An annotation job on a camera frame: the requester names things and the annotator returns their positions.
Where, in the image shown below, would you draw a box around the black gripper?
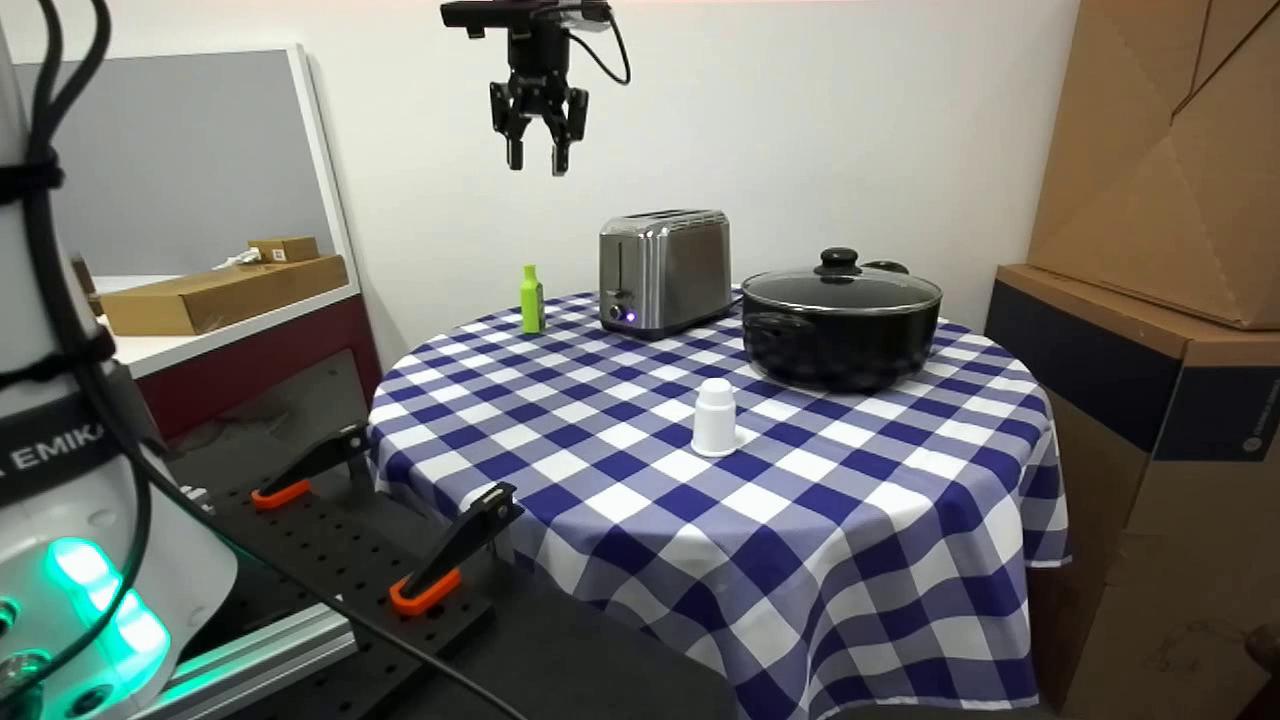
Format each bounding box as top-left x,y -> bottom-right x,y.
483,22 -> 595,179

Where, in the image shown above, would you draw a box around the silver two-slot toaster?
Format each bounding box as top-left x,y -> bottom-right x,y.
595,204 -> 741,340

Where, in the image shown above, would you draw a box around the small green bottle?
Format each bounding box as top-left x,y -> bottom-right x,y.
517,259 -> 549,340

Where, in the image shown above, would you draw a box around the small cardboard piece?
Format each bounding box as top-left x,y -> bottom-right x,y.
210,238 -> 325,271

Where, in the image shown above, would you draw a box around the small white plastic bottle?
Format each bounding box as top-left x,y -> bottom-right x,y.
689,375 -> 742,459

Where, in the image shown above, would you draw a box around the glass pot lid black knob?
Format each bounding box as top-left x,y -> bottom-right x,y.
741,244 -> 945,322

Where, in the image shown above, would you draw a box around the flat long cardboard box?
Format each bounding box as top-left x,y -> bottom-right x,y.
97,253 -> 350,340

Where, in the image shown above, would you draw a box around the white top dark red cabinet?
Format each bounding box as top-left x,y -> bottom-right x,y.
88,270 -> 386,444

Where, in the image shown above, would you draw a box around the black cooking pot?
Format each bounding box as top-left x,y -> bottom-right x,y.
737,284 -> 949,396

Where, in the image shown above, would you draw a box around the black clamp orange tips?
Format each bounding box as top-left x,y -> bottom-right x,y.
385,481 -> 528,624
247,419 -> 376,515

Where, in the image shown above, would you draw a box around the black perforated breadboard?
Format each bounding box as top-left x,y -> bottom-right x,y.
154,393 -> 540,720

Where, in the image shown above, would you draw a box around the blue white checkered tablecloth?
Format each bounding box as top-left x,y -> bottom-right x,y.
364,290 -> 1073,720

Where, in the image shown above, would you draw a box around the large plain cardboard box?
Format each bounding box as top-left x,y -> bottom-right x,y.
1024,0 -> 1280,338

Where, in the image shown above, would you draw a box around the cardboard box dark blue band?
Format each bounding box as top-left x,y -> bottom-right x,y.
980,259 -> 1280,720

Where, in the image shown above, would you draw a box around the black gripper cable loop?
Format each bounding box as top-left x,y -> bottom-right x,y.
573,9 -> 641,92

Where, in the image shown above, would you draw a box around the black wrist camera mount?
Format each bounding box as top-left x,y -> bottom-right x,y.
437,0 -> 620,38

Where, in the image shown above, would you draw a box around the grey panel white frame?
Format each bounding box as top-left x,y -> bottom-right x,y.
49,45 -> 364,291

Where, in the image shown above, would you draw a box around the black cable bundle on arm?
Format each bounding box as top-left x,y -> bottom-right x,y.
0,0 -> 154,704

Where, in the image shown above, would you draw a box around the thin black floor cable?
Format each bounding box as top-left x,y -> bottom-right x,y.
331,599 -> 534,720

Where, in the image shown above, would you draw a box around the aluminium extrusion rail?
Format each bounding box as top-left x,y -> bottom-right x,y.
135,597 -> 359,720

